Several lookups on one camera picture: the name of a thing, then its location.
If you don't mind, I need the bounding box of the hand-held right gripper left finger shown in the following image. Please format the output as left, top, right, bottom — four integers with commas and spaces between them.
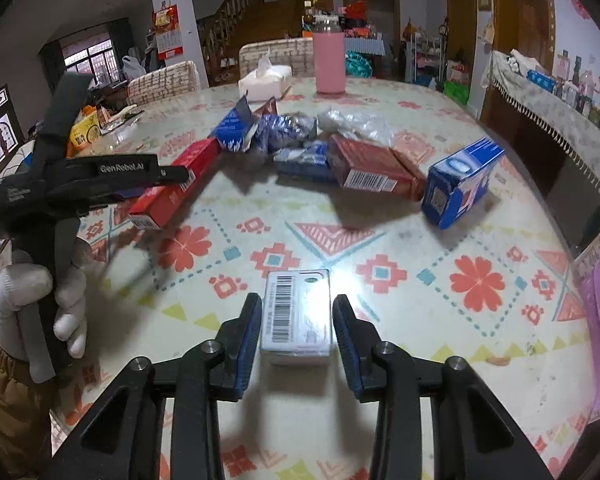
50, 291, 263, 480

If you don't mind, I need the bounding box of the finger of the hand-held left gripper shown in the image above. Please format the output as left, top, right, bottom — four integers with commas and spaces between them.
86, 184, 149, 209
151, 164, 192, 184

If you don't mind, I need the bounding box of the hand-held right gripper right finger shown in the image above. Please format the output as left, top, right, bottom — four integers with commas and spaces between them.
332, 294, 556, 480

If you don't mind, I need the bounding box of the long red box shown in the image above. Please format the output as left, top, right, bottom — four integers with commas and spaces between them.
128, 98, 280, 232

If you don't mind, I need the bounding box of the white box with barcode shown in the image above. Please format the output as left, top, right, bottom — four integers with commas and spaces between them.
259, 269, 335, 367

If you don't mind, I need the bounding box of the person's left forearm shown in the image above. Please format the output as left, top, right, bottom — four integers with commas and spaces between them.
0, 320, 61, 480

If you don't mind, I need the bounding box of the person's left hand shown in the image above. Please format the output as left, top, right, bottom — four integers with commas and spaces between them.
0, 236, 89, 361

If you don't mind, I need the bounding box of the yellow snack packet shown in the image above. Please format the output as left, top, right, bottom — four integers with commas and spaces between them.
66, 109, 104, 157

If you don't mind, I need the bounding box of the crumpled blue packet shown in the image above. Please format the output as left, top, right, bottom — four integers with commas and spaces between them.
211, 96, 262, 154

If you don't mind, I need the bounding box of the woven chair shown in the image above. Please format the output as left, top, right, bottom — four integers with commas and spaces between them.
238, 36, 315, 79
126, 60, 202, 107

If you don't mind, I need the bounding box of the white plastic bag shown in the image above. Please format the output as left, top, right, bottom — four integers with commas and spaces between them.
121, 54, 147, 82

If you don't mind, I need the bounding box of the patterned tablecloth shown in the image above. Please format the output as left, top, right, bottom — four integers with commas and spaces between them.
50, 76, 600, 480

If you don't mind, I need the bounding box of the crumpled blue white wrapper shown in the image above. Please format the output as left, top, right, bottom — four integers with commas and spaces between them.
256, 112, 319, 155

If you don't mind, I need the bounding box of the white tissue box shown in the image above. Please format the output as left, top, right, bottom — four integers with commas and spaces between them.
237, 51, 294, 102

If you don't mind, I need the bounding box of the flat blue packet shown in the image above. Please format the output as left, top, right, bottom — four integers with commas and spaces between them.
271, 141, 339, 184

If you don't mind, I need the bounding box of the barred window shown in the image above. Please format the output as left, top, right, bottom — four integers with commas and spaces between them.
61, 42, 117, 87

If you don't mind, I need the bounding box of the wooden staircase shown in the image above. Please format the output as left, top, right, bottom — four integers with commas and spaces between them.
196, 0, 366, 87

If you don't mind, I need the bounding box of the clear plastic bag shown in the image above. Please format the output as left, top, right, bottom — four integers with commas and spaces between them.
316, 106, 397, 147

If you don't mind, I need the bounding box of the red box with barcode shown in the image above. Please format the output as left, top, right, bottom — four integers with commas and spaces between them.
326, 134, 427, 202

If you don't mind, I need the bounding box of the pink bottle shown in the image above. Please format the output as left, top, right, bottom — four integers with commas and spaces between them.
311, 15, 349, 95

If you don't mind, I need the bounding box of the blue cardboard box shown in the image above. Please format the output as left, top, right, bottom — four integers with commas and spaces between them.
421, 136, 507, 231

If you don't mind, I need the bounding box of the table with blue checked cloth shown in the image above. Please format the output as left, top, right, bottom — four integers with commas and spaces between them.
344, 35, 389, 79

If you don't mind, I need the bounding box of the green bag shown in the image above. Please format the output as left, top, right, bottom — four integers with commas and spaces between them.
442, 80, 469, 107

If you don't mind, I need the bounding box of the side cabinet with lace cloth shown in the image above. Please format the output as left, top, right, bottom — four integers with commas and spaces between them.
479, 49, 600, 266

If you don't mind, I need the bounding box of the row of bottles and boxes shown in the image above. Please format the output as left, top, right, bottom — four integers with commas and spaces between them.
525, 49, 600, 132

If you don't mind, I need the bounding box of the red wall calendar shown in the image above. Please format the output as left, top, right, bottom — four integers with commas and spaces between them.
151, 1, 186, 59

